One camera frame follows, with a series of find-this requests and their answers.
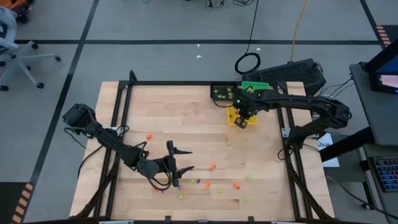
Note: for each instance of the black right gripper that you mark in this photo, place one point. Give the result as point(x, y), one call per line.
point(248, 104)

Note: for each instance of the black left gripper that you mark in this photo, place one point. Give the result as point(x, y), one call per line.
point(152, 166)

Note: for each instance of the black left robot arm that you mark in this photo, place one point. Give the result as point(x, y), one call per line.
point(105, 140)

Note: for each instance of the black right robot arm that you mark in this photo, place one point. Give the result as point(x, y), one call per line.
point(311, 104)

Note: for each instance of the green plastic basket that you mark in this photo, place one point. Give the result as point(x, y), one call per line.
point(248, 84)

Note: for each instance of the yellow plastic basket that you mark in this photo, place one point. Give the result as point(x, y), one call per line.
point(231, 119)

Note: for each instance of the black plastic basket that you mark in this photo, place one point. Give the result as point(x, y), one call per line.
point(224, 84)

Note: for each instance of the black computer tower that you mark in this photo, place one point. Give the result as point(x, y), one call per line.
point(286, 73)

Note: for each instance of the white paper sheet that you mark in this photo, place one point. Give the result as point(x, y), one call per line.
point(331, 160)

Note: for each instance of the black desk support beam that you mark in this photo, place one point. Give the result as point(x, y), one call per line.
point(348, 143)

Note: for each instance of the grey side desk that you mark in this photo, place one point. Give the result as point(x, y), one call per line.
point(373, 121)

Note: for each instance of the black monitor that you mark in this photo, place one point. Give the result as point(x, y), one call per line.
point(388, 79)

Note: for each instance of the black orange-striped floor mat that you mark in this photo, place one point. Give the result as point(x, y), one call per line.
point(384, 39)
point(9, 199)

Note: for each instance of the backlit keyboard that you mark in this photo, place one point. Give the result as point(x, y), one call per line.
point(387, 174)

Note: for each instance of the grey keyboard desk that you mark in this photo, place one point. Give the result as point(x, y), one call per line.
point(382, 205)

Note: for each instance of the white office chair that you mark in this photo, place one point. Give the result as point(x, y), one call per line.
point(19, 58)

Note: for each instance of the orange chair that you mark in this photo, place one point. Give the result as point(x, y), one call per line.
point(14, 3)

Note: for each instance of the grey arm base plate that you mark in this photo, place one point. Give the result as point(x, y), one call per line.
point(285, 132)

